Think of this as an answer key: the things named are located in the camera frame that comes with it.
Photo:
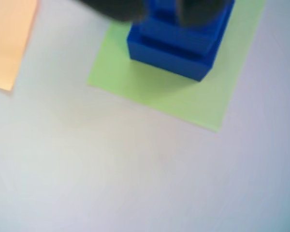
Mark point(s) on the small blue cube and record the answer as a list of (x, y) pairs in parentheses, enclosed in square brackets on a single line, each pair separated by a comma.
[(178, 38)]

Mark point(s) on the large blue cube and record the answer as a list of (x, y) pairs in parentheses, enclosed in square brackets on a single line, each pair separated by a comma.
[(166, 62)]

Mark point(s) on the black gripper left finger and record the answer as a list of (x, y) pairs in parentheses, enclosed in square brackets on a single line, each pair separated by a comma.
[(116, 8)]

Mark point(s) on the green paper square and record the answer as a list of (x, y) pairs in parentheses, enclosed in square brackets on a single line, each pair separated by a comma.
[(159, 91)]

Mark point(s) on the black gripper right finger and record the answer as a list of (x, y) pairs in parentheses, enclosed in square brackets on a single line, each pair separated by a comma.
[(198, 10)]

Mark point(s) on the tiny blue cube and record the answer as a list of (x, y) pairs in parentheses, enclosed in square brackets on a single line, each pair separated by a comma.
[(163, 12)]

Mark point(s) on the orange paper square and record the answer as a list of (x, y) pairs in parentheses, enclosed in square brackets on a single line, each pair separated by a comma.
[(7, 43)]

